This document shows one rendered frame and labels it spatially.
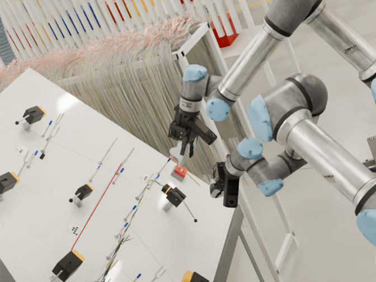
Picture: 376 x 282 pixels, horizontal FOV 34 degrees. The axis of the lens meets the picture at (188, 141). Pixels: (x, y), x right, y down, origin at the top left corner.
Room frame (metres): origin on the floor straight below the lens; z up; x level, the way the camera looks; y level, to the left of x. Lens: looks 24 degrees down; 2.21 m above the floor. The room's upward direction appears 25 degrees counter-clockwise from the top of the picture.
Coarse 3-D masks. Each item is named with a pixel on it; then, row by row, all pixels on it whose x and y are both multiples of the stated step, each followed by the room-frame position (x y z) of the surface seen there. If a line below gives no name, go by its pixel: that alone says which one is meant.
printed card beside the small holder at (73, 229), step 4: (68, 224) 1.81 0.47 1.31; (72, 224) 1.81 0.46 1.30; (76, 224) 1.82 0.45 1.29; (68, 228) 1.79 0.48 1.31; (72, 228) 1.80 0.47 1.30; (76, 228) 1.80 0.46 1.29; (80, 228) 1.81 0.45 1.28; (68, 232) 1.78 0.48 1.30; (72, 232) 1.78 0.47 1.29; (76, 232) 1.79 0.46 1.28; (80, 232) 1.79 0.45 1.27; (76, 236) 1.77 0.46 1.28
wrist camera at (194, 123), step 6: (192, 120) 1.94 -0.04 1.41; (198, 120) 1.96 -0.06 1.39; (192, 126) 1.94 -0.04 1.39; (198, 126) 1.93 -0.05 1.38; (204, 126) 1.95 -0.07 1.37; (198, 132) 1.93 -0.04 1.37; (204, 132) 1.92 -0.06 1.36; (210, 132) 1.93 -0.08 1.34; (204, 138) 1.92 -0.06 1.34; (210, 138) 1.91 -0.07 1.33; (216, 138) 1.92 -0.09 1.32; (210, 144) 1.91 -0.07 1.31
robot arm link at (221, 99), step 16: (288, 0) 1.69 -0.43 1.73; (304, 0) 1.69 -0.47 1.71; (272, 16) 1.69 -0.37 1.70; (288, 16) 1.67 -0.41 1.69; (304, 16) 1.69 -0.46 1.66; (272, 32) 1.69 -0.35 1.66; (288, 32) 1.68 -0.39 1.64; (256, 48) 1.72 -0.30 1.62; (272, 48) 1.71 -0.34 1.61; (240, 64) 1.74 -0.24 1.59; (256, 64) 1.72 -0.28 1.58; (224, 80) 1.78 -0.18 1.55; (240, 80) 1.74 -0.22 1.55; (224, 96) 1.76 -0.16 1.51; (208, 112) 1.77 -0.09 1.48; (224, 112) 1.75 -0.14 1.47
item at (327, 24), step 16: (320, 0) 1.77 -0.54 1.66; (320, 16) 1.77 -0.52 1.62; (336, 16) 1.78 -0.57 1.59; (320, 32) 1.78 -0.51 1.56; (336, 32) 1.76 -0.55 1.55; (352, 32) 1.76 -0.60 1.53; (336, 48) 1.77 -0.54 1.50; (352, 48) 1.74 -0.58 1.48; (368, 48) 1.75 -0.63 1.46; (352, 64) 1.76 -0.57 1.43; (368, 64) 1.73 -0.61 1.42; (368, 80) 1.73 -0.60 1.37
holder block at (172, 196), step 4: (176, 188) 2.03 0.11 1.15; (172, 192) 2.00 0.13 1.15; (176, 192) 2.01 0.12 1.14; (180, 192) 2.02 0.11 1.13; (168, 196) 2.01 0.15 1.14; (172, 196) 2.00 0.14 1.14; (176, 196) 1.99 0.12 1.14; (180, 196) 2.00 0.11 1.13; (184, 196) 2.01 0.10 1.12; (168, 200) 2.01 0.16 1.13; (172, 200) 2.00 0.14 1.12; (176, 200) 1.99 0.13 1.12; (180, 200) 1.98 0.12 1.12; (176, 204) 1.99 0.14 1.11
